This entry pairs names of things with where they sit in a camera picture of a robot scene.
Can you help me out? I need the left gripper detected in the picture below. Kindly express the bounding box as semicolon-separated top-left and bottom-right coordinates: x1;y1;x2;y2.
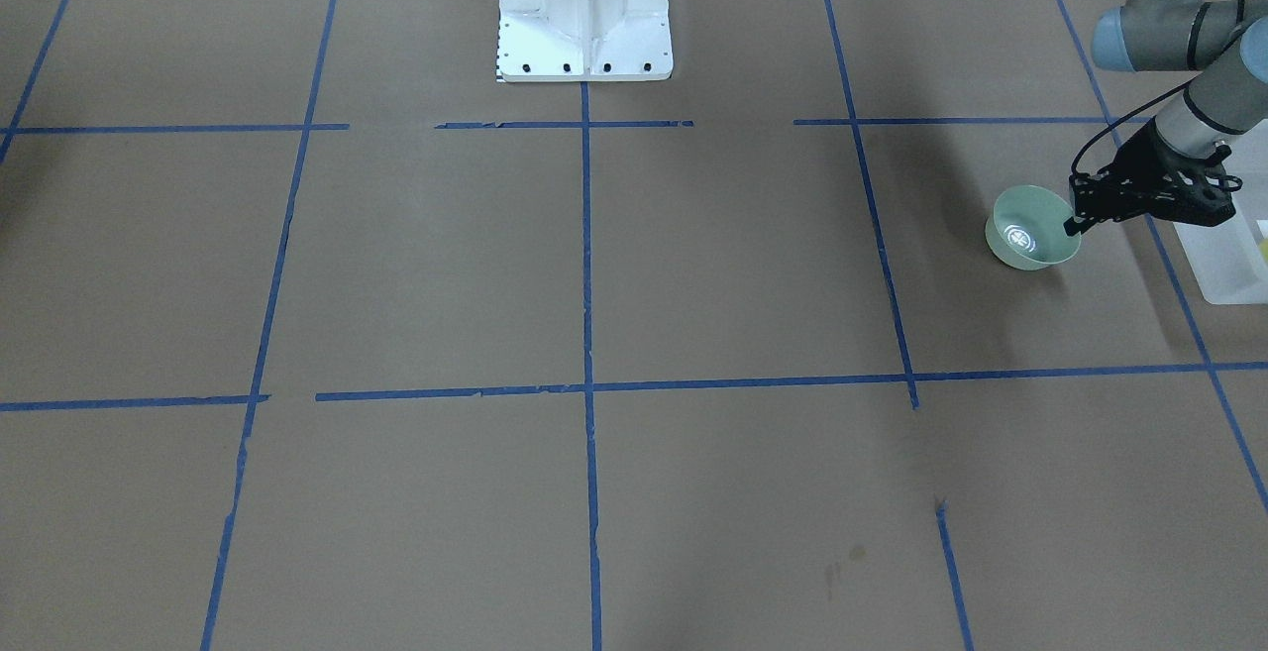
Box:
1063;121;1186;239

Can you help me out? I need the green ceramic bowl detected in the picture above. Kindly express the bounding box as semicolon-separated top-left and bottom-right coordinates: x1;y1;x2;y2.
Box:
984;184;1082;272

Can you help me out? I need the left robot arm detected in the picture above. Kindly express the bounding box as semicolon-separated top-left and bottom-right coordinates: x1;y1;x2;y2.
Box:
1063;0;1267;237

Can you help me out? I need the clear plastic box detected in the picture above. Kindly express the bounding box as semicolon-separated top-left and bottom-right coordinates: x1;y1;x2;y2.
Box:
1174;201;1267;306

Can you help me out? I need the black camera cable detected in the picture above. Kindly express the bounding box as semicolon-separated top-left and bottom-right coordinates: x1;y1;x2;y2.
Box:
1070;81;1194;181

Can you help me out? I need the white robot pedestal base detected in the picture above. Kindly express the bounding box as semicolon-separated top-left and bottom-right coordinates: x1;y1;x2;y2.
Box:
495;0;675;82

